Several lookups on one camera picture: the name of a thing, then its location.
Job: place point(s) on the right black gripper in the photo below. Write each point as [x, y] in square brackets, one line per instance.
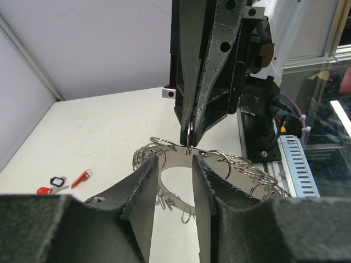
[214, 46]

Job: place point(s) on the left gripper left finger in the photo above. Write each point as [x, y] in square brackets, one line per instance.
[60, 228]

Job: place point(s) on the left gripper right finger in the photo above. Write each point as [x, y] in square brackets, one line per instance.
[232, 226]

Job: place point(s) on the red key tag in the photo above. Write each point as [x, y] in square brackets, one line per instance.
[83, 177]

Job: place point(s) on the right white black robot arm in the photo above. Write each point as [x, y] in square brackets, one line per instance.
[259, 95]

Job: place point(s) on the black white key tag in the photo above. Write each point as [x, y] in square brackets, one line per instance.
[57, 181]

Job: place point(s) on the aluminium mounting rail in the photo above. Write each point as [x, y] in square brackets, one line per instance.
[270, 171]

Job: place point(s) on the red handled key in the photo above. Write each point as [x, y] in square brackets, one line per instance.
[51, 190]

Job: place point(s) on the white slotted cable duct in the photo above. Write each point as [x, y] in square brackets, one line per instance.
[300, 181]

